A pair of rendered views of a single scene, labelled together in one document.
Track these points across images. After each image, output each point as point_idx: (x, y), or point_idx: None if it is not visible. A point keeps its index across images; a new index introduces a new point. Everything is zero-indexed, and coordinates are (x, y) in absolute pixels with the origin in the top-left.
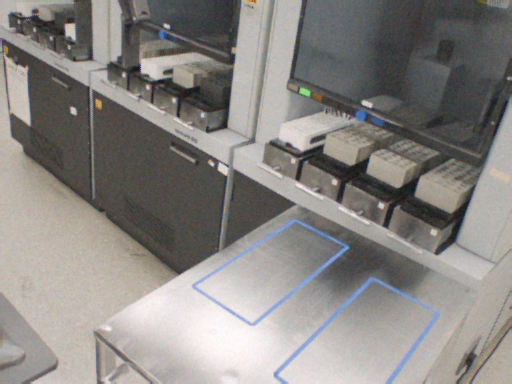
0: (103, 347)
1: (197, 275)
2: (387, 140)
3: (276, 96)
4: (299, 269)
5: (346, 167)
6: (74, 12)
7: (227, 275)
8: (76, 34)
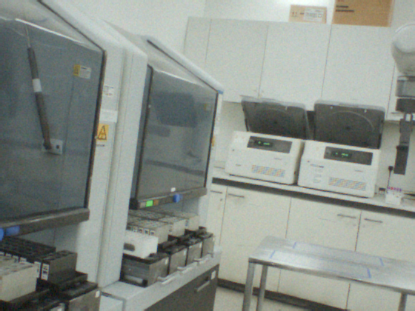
0: None
1: (361, 277)
2: None
3: (120, 224)
4: (313, 259)
5: (176, 240)
6: (407, 155)
7: (347, 272)
8: (405, 169)
